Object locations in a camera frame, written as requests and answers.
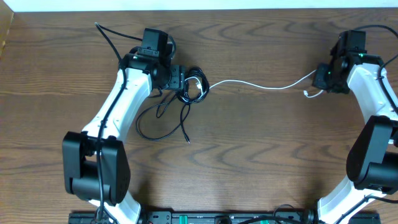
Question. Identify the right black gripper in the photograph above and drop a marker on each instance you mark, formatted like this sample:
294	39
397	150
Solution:
318	83

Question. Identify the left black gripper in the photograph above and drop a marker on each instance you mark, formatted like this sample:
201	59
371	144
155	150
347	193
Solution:
178	79

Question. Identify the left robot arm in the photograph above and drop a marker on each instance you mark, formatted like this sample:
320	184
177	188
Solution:
95	164

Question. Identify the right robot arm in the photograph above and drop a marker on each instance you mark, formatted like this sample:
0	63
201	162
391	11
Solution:
371	170

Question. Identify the cardboard box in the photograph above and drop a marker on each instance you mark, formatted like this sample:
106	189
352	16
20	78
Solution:
6	19

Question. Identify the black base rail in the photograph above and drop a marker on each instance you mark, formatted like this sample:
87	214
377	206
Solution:
163	217

